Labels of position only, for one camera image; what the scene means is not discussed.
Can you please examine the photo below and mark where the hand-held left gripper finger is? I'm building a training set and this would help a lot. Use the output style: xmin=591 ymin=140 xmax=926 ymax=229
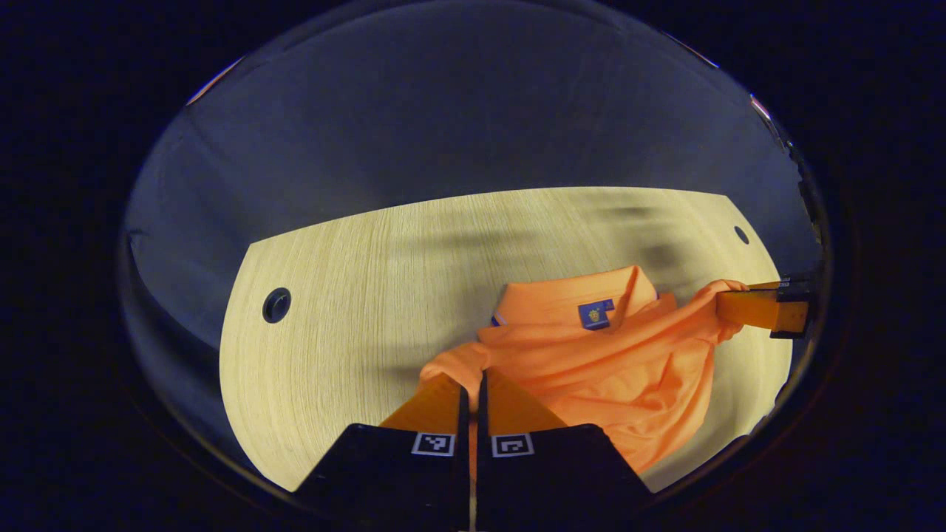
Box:
xmin=296 ymin=372 xmax=472 ymax=530
xmin=473 ymin=369 xmax=653 ymax=531

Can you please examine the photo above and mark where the orange T-shirt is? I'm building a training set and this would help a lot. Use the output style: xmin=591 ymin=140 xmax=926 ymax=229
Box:
xmin=418 ymin=265 xmax=749 ymax=474

